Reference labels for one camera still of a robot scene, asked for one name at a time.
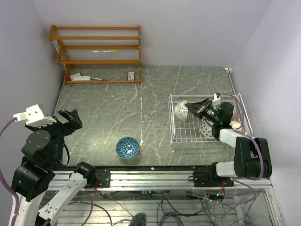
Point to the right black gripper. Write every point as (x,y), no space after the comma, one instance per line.
(197,108)

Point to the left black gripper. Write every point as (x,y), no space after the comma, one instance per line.
(74,121)

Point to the blue patterned bowl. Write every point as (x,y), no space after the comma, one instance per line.
(181,111)

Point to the black white leaf bowl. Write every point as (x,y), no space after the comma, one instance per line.
(206,129)

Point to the brown lattice patterned bowl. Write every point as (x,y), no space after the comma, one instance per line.
(236,126)

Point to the red geometric patterned bowl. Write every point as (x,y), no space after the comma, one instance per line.
(127,148)

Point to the pink floral patterned bowl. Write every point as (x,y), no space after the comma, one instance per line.
(235,115)

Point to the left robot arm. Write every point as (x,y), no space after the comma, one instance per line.
(43,153)

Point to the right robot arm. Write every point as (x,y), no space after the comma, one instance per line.
(251,158)

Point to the wooden shelf rack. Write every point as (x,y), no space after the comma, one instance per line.
(64,59)

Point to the white box on shelf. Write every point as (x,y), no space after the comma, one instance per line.
(82,78)

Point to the red white small card box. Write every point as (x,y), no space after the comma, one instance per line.
(131,76)

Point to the green pen on shelf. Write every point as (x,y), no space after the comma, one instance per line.
(104,51)

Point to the white wire dish rack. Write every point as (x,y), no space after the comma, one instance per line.
(189,131)

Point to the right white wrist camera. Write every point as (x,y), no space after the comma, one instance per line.
(216,99)

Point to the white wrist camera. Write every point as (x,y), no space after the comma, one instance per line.
(216,99)
(34,116)

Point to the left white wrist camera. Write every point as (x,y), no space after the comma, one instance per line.
(34,116)

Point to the aluminium mounting rail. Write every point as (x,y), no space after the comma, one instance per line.
(174,178)

